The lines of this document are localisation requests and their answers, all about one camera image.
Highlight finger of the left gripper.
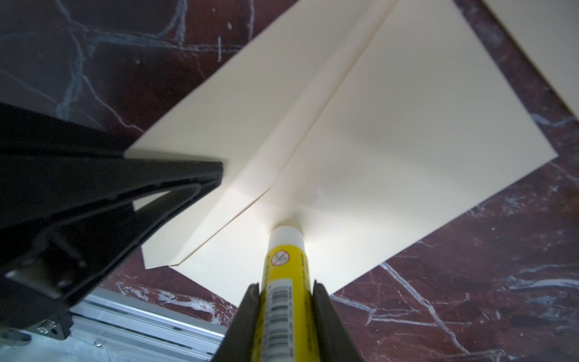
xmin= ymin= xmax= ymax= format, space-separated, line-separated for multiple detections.
xmin=1 ymin=104 xmax=224 ymax=330

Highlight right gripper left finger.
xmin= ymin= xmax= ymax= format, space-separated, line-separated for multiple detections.
xmin=211 ymin=284 xmax=260 ymax=362

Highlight yellow glue stick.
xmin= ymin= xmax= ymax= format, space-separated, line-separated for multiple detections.
xmin=251 ymin=226 xmax=321 ymax=362

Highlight manila envelope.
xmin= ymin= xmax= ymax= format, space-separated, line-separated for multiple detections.
xmin=127 ymin=1 xmax=556 ymax=305
xmin=485 ymin=0 xmax=578 ymax=116

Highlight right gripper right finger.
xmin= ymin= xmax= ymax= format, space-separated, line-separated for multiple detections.
xmin=312 ymin=281 xmax=362 ymax=362

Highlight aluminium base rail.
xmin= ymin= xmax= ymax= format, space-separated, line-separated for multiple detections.
xmin=1 ymin=288 xmax=226 ymax=361

